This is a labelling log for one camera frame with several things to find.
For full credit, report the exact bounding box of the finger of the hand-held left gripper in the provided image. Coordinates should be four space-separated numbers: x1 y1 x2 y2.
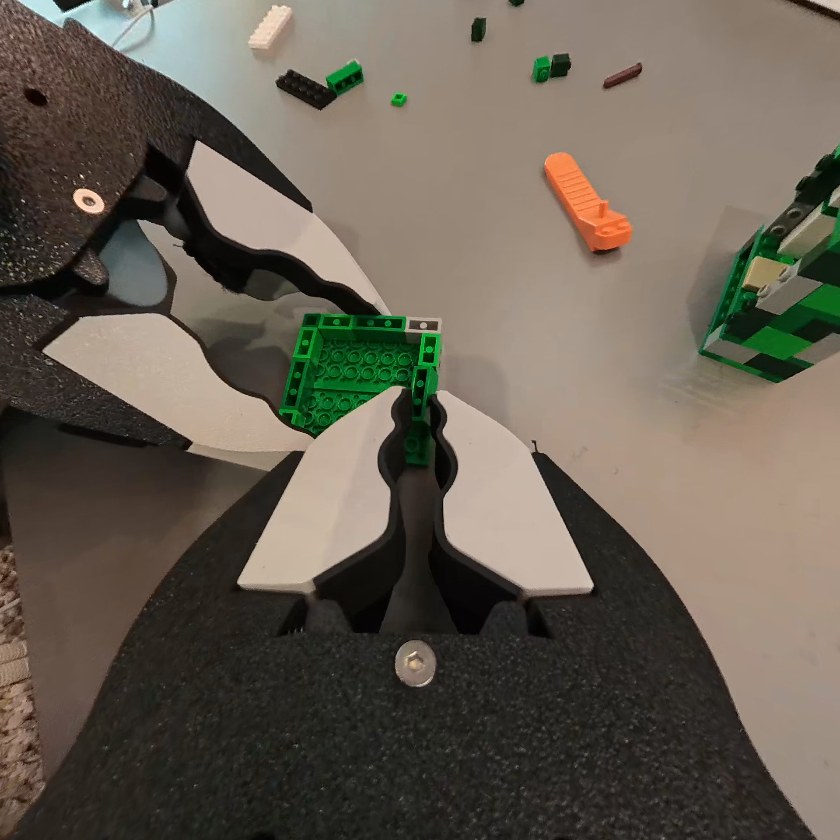
41 310 312 454
174 140 396 317

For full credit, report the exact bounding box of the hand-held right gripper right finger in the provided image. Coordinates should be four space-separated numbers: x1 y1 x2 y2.
428 390 596 635

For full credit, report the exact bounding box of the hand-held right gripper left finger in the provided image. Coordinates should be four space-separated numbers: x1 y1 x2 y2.
235 385 409 635

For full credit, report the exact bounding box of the green lego base plate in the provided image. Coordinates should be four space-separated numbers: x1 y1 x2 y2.
278 313 445 438

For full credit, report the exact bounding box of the black lego plate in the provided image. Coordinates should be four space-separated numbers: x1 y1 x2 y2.
275 68 337 111

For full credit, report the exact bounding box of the white lego brick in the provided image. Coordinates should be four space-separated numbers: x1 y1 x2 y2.
247 4 295 51

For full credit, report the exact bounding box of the orange lego brick separator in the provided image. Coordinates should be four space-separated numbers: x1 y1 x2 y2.
542 151 635 254

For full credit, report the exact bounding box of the green lego block build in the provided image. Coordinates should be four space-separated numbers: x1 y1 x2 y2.
698 143 840 385

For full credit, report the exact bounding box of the white cable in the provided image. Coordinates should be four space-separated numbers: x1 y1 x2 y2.
107 0 160 51

